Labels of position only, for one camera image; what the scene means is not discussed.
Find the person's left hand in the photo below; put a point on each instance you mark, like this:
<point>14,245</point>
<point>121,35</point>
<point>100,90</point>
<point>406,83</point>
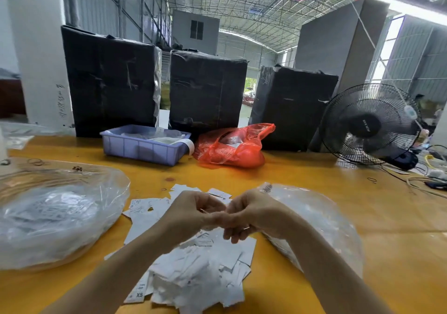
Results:
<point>188,216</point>

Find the person's right hand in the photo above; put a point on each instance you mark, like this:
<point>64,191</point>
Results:
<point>260,212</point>

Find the pile of white labels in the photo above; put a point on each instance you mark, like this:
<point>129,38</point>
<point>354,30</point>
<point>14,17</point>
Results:
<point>195,272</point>

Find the clear plastic bag black print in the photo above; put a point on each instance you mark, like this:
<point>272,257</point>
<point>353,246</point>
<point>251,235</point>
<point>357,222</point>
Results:
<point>328,219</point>

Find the large clear bag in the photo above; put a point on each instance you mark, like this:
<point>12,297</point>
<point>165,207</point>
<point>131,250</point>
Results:
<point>59,216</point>

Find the person's right forearm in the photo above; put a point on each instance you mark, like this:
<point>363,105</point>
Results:
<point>335,272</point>

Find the person's left forearm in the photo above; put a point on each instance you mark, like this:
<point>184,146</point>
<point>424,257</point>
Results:
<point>112,275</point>

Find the red plastic bag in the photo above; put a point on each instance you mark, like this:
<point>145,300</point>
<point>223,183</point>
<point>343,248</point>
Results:
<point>234,149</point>

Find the blue plastic bin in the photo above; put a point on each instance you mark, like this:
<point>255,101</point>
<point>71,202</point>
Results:
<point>131,145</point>

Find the large black wrapped bale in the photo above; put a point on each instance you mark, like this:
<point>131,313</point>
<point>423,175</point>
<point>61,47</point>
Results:
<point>293,109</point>
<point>207,94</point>
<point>108,83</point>

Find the black table fan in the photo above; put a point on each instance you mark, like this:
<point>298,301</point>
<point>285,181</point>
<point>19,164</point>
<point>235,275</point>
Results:
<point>367,125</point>

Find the grey cabin with window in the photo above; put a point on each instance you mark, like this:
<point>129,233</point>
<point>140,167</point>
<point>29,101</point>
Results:
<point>195,32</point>

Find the brown wooden cabinet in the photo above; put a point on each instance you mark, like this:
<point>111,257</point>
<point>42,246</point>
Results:
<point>10,97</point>

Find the white pillar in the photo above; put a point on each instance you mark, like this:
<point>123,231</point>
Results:
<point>38,52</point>

